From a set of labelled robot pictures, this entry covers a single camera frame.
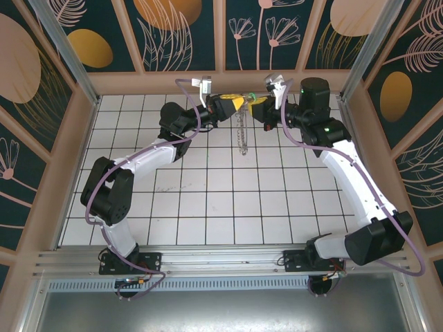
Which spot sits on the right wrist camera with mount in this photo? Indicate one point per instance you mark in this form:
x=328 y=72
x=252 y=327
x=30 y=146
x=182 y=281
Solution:
x=275 y=84

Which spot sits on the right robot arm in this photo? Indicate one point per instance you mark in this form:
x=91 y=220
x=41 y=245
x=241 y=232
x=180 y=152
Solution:
x=346 y=180

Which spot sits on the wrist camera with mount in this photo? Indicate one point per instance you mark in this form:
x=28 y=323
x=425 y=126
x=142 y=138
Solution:
x=205 y=86
x=275 y=84

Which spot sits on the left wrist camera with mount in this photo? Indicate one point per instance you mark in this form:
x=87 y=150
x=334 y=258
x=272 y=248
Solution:
x=205 y=86

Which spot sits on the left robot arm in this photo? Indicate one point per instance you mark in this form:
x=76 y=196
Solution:
x=104 y=193

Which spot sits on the aluminium corner post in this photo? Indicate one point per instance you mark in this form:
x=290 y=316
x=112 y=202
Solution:
x=373 y=45
x=65 y=45

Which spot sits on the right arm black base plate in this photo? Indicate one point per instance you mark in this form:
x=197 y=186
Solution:
x=297 y=261

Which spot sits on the grey metal sheet panel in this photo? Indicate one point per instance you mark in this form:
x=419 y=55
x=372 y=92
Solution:
x=221 y=311

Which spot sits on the aluminium side rail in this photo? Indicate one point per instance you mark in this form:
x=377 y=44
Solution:
x=347 y=114

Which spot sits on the aluminium frame rail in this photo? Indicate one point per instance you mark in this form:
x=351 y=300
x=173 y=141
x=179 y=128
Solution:
x=221 y=257

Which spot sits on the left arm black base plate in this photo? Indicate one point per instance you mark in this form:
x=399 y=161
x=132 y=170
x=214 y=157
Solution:
x=149 y=261

